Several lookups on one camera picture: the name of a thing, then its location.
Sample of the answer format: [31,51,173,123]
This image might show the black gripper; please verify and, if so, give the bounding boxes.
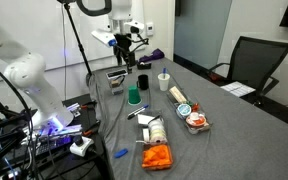
[113,32,138,74]

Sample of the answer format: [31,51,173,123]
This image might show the green plastic cup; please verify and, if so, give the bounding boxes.
[127,85,142,106]

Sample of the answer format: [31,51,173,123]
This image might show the white paper cup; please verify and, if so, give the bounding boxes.
[157,73,171,92]

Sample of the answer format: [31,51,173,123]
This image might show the black marker with blue end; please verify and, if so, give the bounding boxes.
[127,104,150,120]

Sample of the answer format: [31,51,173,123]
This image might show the blue marker pen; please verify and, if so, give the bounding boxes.
[113,148,129,159]

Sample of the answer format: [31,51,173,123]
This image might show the silver framed tablet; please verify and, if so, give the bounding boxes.
[105,68,129,80]

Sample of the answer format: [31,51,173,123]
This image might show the black tape dispenser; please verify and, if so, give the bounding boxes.
[136,61,152,70]

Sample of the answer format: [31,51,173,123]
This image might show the clear box with brown block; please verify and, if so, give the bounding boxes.
[109,76,125,96]

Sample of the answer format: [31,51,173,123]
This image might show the purple folded umbrella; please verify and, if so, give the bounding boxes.
[138,48,165,64]

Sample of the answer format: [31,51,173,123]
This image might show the black mug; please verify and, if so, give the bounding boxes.
[136,74,150,91]

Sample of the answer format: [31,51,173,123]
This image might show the long wooden block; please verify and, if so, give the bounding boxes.
[169,85,188,104]

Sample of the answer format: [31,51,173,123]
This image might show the clear plastic tray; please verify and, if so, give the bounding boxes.
[166,88,214,135]
[136,113,174,171]

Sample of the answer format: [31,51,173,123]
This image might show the blue and white round tub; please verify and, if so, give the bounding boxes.
[176,103,193,120]

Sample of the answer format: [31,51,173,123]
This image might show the red and white round tub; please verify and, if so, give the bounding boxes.
[185,111,207,128]

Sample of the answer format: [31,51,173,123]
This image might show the orange crumpled pieces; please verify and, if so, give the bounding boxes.
[141,143,174,169]

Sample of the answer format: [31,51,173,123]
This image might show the white printed paper sheet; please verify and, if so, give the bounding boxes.
[220,81,256,98]

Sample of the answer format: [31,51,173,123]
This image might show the black mesh office chair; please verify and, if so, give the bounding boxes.
[206,35,288,105]

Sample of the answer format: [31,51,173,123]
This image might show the grey tablecloth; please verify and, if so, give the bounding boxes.
[88,57,288,180]

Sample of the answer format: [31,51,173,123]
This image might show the black equipment cart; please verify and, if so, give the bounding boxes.
[0,84,113,180]

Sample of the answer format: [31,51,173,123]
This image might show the white wall thermostat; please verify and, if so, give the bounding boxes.
[146,22,155,37]

